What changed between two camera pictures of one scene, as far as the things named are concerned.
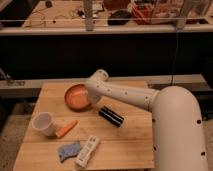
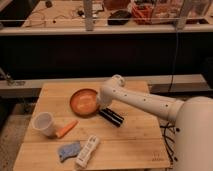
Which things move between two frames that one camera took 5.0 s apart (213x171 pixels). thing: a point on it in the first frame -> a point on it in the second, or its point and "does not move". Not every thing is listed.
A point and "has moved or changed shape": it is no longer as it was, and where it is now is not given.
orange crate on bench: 142,14 does not move
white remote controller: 91,144 does not move
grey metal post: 88,15 does not move
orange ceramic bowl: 77,98 has moved or changed shape
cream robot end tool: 94,99 -> 104,104
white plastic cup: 44,124 does not move
